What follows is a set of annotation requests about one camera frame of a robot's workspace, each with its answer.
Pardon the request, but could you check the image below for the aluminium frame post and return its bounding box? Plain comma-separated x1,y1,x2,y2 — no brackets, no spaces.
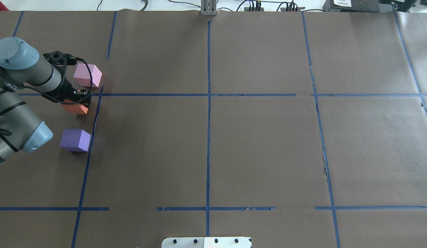
200,0,218,16

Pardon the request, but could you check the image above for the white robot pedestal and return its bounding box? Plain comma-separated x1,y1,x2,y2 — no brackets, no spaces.
161,236,252,248

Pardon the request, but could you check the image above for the pink foam block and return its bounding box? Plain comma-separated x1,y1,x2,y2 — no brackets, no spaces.
73,63,102,88

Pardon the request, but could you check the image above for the purple foam block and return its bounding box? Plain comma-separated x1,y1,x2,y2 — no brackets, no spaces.
59,129,91,152

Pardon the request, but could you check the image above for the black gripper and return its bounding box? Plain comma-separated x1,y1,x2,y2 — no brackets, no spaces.
50,78,92,105

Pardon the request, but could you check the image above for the brown paper table cover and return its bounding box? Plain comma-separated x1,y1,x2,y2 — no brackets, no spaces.
0,10,427,248

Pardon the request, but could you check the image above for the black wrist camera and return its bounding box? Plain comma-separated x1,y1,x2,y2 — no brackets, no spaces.
42,51,77,74

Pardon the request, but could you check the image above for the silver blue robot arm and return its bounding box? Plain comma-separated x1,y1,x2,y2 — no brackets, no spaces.
0,37,91,165

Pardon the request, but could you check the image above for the black box device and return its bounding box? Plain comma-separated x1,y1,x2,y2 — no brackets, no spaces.
322,0,395,13

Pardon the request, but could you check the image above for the black camera cable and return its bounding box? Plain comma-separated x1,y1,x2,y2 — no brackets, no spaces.
0,57,93,136

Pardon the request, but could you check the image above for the orange foam block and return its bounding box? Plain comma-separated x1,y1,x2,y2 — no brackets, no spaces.
61,103,88,115

